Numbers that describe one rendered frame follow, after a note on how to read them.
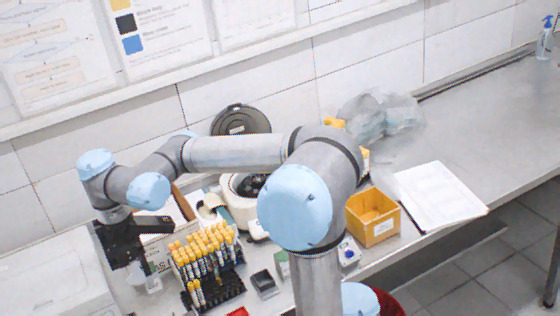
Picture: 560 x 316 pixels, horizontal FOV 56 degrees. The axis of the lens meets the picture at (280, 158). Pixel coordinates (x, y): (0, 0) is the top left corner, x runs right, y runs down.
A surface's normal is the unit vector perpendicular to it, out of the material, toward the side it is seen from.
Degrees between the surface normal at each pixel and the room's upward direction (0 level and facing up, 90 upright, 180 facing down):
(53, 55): 93
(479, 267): 0
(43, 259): 0
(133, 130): 90
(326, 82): 90
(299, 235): 80
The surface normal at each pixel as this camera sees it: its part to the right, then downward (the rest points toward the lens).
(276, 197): -0.48, 0.41
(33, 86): 0.48, 0.47
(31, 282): -0.13, -0.82
